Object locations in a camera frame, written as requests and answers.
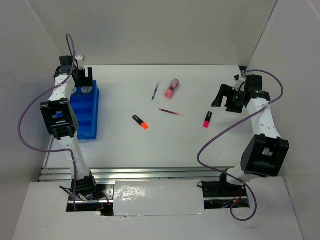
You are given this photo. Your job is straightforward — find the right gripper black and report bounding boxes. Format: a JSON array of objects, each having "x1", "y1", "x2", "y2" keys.
[{"x1": 211, "y1": 84, "x2": 245, "y2": 114}]

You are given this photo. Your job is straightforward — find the blue white round jar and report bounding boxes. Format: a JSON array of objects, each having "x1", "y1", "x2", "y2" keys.
[
  {"x1": 80, "y1": 86, "x2": 94, "y2": 96},
  {"x1": 71, "y1": 87, "x2": 79, "y2": 97}
]

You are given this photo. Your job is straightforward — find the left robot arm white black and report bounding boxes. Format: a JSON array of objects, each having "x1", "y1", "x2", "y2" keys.
[{"x1": 40, "y1": 55, "x2": 99, "y2": 200}]

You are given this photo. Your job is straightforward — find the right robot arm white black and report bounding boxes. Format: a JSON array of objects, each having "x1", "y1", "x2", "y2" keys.
[{"x1": 211, "y1": 74, "x2": 290, "y2": 196}]

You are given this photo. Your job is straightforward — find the blue compartment bin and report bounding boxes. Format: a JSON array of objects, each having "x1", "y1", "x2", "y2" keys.
[{"x1": 69, "y1": 80, "x2": 100, "y2": 140}]

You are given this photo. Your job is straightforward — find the pink black highlighter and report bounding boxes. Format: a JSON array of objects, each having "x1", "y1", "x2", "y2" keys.
[{"x1": 203, "y1": 111, "x2": 213, "y2": 128}]

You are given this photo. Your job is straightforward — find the pink eraser tube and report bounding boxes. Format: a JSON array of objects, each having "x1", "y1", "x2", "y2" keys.
[{"x1": 164, "y1": 78, "x2": 180, "y2": 99}]

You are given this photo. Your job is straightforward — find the orange pen refill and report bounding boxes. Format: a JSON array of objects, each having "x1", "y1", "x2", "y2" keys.
[{"x1": 159, "y1": 108, "x2": 184, "y2": 117}]

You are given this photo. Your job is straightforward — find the blue pen refill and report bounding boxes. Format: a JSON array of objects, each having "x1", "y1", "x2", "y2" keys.
[{"x1": 151, "y1": 82, "x2": 160, "y2": 101}]

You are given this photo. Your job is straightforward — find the orange black highlighter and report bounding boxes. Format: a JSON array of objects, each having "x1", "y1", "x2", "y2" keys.
[{"x1": 132, "y1": 115, "x2": 149, "y2": 130}]

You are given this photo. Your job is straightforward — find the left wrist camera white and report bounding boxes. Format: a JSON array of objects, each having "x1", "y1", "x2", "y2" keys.
[{"x1": 75, "y1": 55, "x2": 85, "y2": 70}]

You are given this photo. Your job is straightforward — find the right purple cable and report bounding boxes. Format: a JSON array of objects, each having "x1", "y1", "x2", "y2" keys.
[{"x1": 196, "y1": 69, "x2": 285, "y2": 222}]

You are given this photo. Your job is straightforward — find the purple cable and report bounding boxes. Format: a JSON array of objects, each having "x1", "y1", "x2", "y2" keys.
[
  {"x1": 17, "y1": 33, "x2": 79, "y2": 213},
  {"x1": 196, "y1": 69, "x2": 285, "y2": 222}
]

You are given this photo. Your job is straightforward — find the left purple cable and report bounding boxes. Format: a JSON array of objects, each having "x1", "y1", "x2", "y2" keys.
[{"x1": 17, "y1": 33, "x2": 79, "y2": 213}]

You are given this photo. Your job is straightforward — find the aluminium rail frame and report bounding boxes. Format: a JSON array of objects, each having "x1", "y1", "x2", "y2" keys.
[{"x1": 38, "y1": 135, "x2": 250, "y2": 182}]

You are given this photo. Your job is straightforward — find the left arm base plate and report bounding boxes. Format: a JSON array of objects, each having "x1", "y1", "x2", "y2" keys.
[{"x1": 60, "y1": 184, "x2": 115, "y2": 217}]

